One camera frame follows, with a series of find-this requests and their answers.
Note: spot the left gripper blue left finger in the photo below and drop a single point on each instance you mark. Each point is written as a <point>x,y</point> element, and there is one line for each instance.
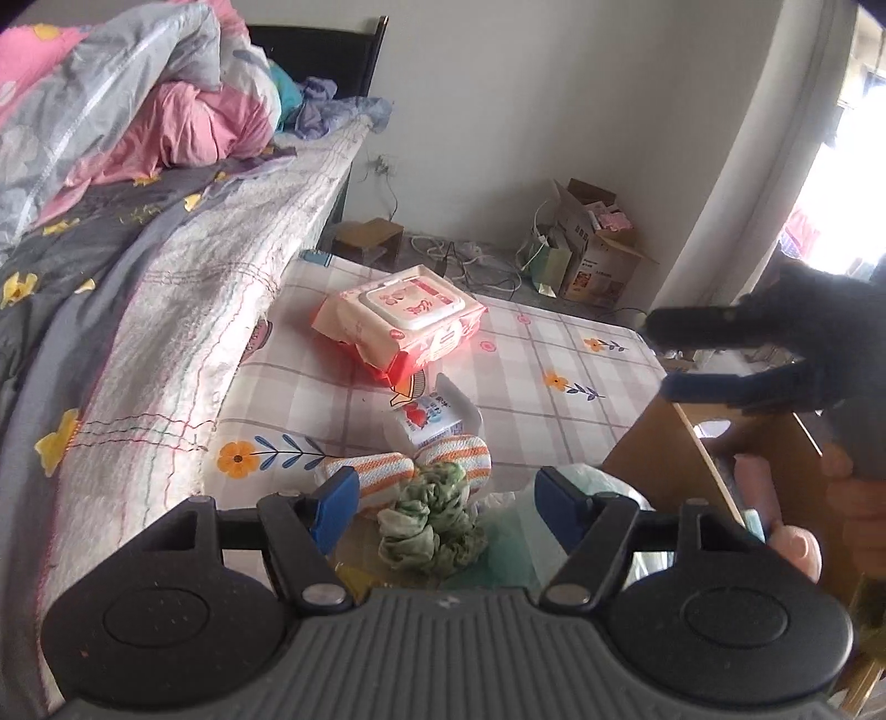
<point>301,532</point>

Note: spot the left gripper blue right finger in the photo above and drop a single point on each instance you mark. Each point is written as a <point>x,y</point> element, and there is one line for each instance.
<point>595,533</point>

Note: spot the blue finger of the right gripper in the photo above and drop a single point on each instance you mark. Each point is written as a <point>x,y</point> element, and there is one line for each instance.
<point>699,325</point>
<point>727,391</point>

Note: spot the pink plush toy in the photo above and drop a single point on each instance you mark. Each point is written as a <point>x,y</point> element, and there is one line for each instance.
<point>753,478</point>

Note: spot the person right hand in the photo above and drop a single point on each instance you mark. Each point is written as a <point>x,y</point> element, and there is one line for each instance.
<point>860,505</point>

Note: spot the orange striped knit socks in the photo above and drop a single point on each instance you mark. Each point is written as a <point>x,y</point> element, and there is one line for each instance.
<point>383,476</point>

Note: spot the white plastic bag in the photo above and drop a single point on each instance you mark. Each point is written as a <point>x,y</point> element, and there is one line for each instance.
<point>530,533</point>

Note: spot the green scrunchie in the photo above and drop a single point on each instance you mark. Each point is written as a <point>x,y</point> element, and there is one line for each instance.
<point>429,529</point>

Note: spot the brown cardboard box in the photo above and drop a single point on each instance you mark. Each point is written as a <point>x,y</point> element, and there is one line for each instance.
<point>676,452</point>

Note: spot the checkered floral tablecloth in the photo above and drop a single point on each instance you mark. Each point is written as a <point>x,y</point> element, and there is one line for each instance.
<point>552,390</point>

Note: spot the small white tissue pack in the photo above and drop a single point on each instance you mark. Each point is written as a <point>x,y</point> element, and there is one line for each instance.
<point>443,412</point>

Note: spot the open cardboard box with items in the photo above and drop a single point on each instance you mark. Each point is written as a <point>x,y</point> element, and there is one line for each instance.
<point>591,250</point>

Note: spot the red wet wipes pack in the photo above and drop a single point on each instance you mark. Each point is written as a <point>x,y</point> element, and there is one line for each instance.
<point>396,326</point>

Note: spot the small brown wooden stool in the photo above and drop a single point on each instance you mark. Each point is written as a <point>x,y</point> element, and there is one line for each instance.
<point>374,243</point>

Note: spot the grey floral bed sheet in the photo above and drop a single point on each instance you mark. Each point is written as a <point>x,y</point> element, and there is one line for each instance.
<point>122,326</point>

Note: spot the black bed headboard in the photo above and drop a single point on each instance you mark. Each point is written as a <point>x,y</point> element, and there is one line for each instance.
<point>346,58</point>

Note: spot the pink grey quilt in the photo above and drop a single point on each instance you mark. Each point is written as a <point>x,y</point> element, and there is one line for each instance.
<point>165,84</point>

